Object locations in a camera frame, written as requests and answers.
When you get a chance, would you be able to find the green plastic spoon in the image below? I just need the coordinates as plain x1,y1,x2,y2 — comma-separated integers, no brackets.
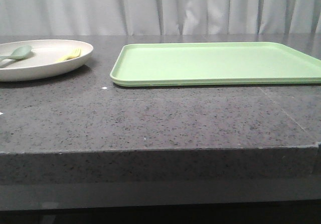
1,45,32,68

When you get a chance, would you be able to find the beige round plate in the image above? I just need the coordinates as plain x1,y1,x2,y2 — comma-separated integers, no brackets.
1,39,93,82

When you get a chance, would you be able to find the grey pleated curtain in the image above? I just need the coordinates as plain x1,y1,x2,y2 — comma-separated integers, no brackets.
1,0,320,36

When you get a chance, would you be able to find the light green rectangular tray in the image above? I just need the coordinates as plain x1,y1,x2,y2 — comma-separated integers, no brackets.
110,42,320,87

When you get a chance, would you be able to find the yellow plastic fork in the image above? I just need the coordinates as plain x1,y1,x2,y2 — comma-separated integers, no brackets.
56,48,81,63

